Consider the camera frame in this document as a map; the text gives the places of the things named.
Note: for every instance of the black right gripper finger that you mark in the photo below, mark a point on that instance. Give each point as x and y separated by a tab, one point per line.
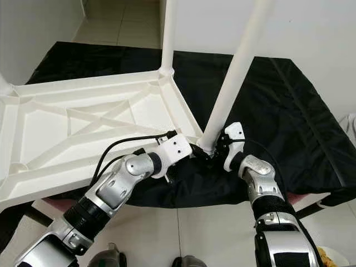
198	150

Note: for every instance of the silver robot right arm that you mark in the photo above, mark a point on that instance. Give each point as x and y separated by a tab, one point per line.
261	178

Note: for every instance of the black tablecloth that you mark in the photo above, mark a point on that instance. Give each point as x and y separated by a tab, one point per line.
295	111

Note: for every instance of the pink cloth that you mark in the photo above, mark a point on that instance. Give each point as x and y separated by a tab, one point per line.
58	205
299	198

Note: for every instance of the grey robot left foot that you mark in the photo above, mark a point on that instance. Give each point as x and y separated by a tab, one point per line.
110	256

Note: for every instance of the yellow cloth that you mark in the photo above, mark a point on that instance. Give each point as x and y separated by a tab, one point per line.
326	257

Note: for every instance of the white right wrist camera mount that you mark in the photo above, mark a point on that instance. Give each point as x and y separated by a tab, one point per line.
235	142

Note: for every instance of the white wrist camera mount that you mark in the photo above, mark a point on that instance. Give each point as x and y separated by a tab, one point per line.
235	142
173	149

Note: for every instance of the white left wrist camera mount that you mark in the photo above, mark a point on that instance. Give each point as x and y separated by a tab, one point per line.
173	149

